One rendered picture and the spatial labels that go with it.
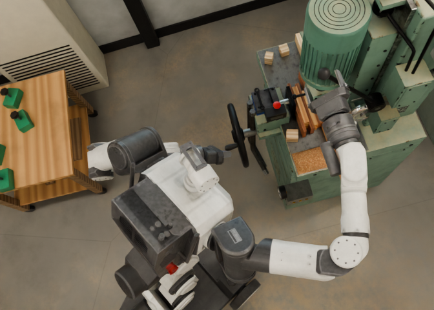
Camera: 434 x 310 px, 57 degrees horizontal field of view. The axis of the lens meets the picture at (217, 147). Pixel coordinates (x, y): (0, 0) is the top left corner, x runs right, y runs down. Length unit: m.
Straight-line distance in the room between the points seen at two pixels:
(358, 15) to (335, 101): 0.23
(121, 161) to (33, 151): 1.23
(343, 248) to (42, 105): 1.88
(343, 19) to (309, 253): 0.62
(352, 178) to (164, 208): 0.50
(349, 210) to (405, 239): 1.47
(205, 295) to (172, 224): 1.24
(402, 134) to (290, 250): 0.92
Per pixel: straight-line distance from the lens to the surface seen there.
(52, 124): 2.40
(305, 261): 1.08
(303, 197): 1.87
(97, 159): 1.39
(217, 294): 2.29
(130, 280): 1.42
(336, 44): 1.18
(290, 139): 1.61
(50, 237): 2.82
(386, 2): 1.22
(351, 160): 1.12
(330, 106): 1.20
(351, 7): 1.21
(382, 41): 1.29
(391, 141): 1.82
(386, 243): 2.54
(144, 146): 1.22
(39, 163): 2.35
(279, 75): 1.77
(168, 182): 1.15
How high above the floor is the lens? 2.44
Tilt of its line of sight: 69 degrees down
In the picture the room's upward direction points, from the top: 20 degrees counter-clockwise
